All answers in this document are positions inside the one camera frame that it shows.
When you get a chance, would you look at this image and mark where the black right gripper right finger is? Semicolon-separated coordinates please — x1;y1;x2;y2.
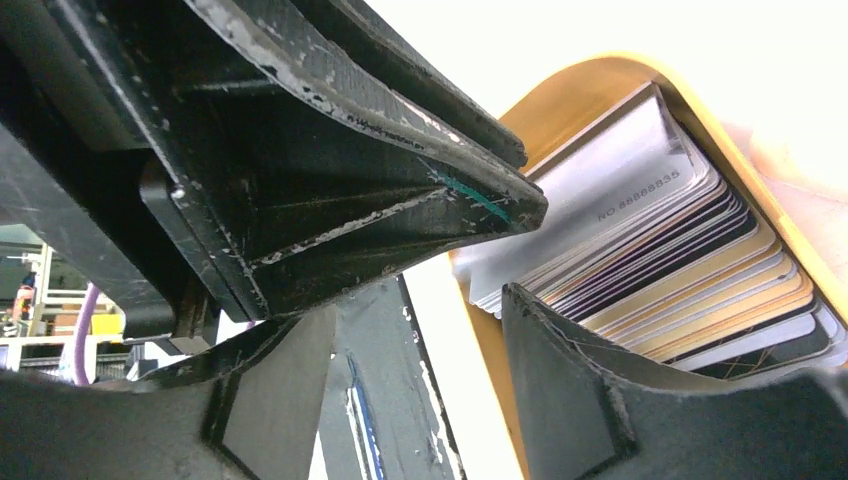
502;283;847;479

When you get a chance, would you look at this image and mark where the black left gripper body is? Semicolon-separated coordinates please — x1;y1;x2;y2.
1;1;218;342

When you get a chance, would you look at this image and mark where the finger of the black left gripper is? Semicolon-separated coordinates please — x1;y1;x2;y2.
47;1;548;320
294;0;528;169

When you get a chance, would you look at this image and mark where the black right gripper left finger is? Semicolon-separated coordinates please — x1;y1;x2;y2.
1;306;338;479

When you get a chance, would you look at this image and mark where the yellow box of cards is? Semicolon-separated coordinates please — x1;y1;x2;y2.
456;54;847;478

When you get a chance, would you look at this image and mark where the silver credit card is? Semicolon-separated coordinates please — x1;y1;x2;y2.
455;83;695;307

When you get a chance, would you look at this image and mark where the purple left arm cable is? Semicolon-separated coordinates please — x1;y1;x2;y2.
71;283;102;388

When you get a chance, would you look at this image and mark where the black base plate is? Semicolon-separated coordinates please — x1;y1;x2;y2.
309;276;465;479

